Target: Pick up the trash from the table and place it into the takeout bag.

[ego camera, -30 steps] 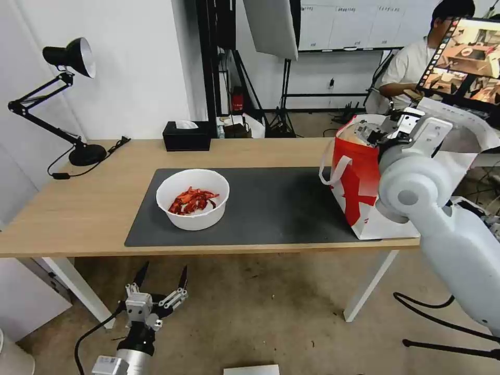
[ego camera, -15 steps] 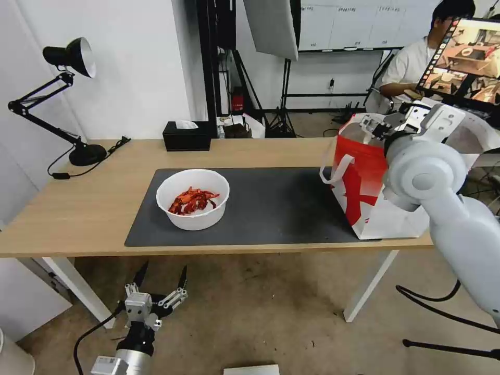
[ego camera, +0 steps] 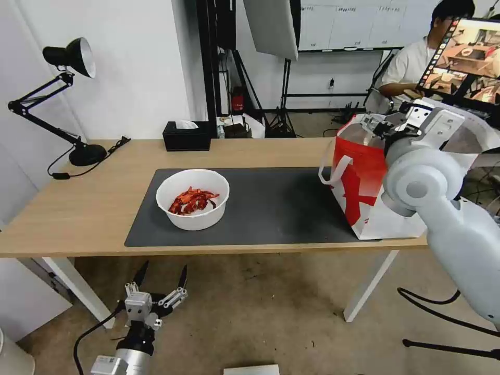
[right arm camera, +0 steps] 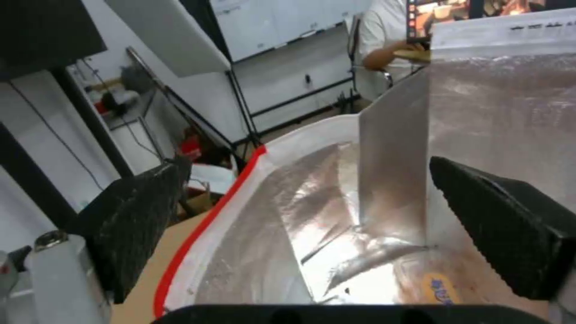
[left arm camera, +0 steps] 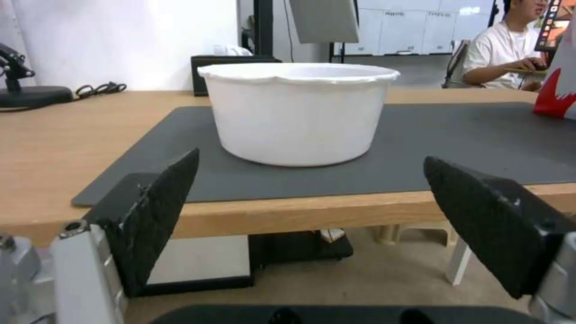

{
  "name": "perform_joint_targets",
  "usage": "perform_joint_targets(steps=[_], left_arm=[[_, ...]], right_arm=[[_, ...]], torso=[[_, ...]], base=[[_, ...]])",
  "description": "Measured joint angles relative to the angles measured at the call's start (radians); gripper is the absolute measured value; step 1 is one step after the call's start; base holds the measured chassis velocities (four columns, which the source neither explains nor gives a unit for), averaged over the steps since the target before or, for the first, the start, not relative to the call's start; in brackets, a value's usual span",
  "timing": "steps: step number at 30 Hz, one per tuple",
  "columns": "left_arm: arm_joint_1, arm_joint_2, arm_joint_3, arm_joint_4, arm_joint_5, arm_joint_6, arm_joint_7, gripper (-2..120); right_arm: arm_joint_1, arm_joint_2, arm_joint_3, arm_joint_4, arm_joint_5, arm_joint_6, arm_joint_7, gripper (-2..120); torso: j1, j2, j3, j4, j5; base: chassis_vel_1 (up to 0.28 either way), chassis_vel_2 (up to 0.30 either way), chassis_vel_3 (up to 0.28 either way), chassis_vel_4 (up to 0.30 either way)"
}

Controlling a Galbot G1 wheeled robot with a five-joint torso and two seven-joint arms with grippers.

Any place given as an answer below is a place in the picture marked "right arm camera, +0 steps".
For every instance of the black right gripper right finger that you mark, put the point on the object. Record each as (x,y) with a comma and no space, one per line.
(508,229)

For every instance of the black monitor back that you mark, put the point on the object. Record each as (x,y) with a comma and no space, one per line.
(45,30)

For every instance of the person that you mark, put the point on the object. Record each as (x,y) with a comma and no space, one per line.
(382,44)

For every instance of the computer monitor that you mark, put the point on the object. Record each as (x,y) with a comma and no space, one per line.
(477,17)

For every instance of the brown cardboard box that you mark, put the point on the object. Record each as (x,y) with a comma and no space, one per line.
(198,199)

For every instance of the silver foil takeout bag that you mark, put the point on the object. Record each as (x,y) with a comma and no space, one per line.
(382,175)

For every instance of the white cabinet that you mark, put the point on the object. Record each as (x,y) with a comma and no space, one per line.
(279,23)

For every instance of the person's hand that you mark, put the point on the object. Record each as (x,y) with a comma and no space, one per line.
(407,45)

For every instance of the red container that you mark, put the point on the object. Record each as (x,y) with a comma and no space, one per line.
(191,148)

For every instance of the orange wrapper trash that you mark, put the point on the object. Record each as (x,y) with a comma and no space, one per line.
(443,290)

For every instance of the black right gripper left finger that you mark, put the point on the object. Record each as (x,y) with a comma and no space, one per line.
(130,219)

